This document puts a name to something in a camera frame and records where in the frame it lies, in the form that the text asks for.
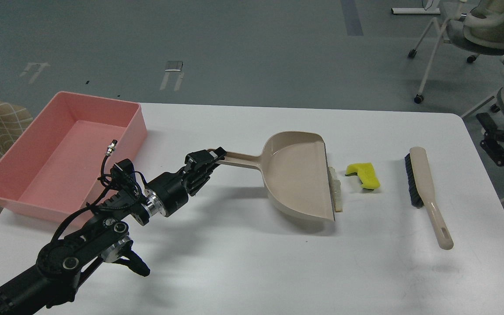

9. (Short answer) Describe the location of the yellow sponge piece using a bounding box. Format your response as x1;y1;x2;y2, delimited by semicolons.
345;163;381;191

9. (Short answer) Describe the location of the beige plastic dustpan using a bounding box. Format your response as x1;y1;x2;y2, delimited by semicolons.
218;131;336;223

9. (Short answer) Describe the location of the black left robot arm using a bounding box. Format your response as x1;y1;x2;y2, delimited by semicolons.
0;147;227;315

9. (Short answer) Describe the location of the pink plastic bin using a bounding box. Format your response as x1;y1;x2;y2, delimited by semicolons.
0;91;147;223

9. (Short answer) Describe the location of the beige brush with black bristles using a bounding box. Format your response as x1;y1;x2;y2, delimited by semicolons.
404;146;454;250

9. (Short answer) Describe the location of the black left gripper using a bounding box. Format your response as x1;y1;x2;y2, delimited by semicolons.
152;147;227;217

